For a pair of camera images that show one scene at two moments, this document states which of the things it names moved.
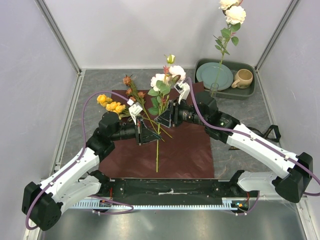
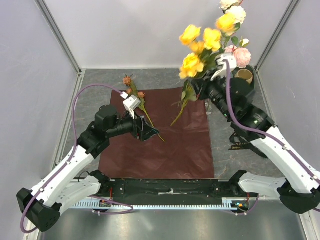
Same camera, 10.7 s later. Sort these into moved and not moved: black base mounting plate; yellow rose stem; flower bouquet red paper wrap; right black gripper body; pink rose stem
Moved: yellow rose stem; right black gripper body; pink rose stem
Not moved: flower bouquet red paper wrap; black base mounting plate
